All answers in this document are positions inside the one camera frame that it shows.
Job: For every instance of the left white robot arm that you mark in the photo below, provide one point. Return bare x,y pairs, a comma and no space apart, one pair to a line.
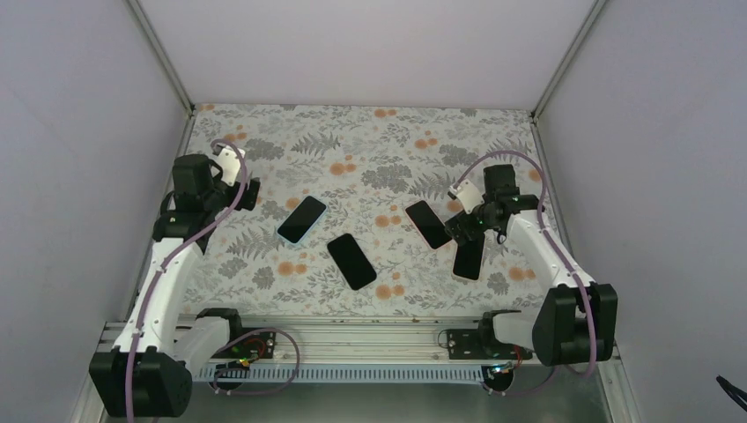
149,370

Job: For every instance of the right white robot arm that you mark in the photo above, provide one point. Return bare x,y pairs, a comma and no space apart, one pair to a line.
577,320

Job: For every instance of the aluminium rail base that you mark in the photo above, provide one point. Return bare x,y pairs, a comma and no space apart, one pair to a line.
355,350

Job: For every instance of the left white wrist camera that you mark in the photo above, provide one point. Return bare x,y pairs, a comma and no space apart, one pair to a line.
230,162

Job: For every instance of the floral patterned table mat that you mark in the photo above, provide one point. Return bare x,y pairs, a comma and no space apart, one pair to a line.
367,165

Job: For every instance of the dark blue phone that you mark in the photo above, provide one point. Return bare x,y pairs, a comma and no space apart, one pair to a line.
428,224

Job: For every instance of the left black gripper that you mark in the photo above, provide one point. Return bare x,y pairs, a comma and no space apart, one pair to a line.
249,200

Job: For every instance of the black phone centre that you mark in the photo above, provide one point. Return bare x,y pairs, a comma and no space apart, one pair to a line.
352,262

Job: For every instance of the black mounting plate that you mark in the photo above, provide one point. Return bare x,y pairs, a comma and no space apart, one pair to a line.
469,344
260,346

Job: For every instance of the phone in light blue case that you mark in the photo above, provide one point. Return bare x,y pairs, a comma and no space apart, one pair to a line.
301,220

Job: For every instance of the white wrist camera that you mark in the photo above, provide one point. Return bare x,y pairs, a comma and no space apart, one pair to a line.
467,194
230,162

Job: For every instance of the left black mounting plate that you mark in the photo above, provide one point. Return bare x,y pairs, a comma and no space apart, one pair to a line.
260,346

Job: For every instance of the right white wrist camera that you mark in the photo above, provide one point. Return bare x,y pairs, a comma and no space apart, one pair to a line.
467,194

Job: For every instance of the phone with beige case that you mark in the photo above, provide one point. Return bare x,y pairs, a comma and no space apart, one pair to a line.
468,259

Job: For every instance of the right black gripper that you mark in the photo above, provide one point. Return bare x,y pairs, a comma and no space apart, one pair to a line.
452,226

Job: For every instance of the black object at corner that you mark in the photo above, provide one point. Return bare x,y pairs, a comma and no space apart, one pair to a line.
736,394

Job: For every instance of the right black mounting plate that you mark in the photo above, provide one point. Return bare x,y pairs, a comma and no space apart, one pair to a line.
469,344

